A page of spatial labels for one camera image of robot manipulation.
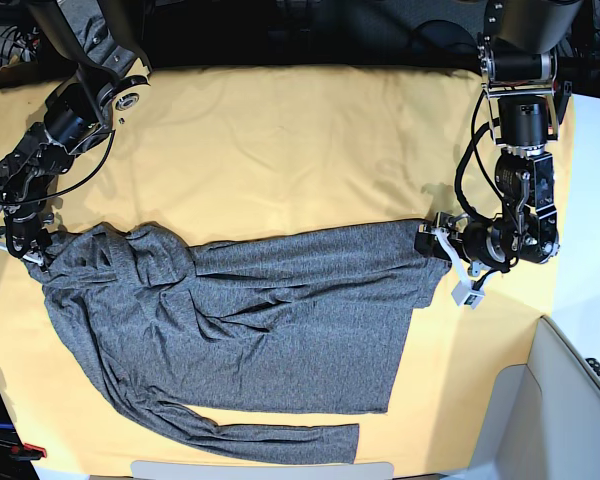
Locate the black round chair base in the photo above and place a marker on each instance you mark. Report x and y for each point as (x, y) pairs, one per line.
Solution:
(440, 36)

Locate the red black clamp left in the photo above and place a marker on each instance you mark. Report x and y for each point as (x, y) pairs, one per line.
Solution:
(27, 452)

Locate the red black clamp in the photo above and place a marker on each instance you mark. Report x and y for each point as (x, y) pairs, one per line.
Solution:
(562, 100)
(27, 452)

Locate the white plastic bin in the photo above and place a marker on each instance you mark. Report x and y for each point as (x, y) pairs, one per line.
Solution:
(543, 418)

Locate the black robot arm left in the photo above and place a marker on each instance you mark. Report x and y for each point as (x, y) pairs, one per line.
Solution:
(519, 63)

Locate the grey long-sleeve T-shirt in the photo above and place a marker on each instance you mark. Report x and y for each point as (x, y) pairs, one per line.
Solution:
(309, 323)

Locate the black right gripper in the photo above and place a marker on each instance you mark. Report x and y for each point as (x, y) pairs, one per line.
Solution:
(25, 229)

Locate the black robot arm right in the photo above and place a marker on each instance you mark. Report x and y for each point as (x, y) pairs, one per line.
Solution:
(103, 41)

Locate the grey tray edge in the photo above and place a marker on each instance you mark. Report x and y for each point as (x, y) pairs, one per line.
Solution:
(163, 470)

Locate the red black clamp right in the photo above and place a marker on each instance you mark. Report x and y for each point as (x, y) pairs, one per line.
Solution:
(562, 100)

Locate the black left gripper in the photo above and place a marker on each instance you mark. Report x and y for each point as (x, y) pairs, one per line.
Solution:
(490, 245)

